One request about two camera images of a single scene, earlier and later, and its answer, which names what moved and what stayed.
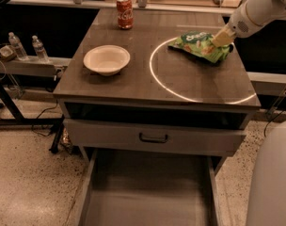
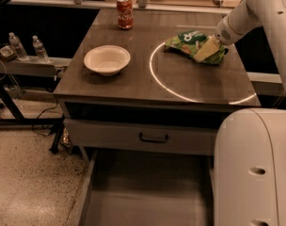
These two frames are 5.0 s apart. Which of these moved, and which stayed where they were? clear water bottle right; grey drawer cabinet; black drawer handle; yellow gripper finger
Moved: yellow gripper finger
Stayed: black drawer handle; clear water bottle right; grey drawer cabinet
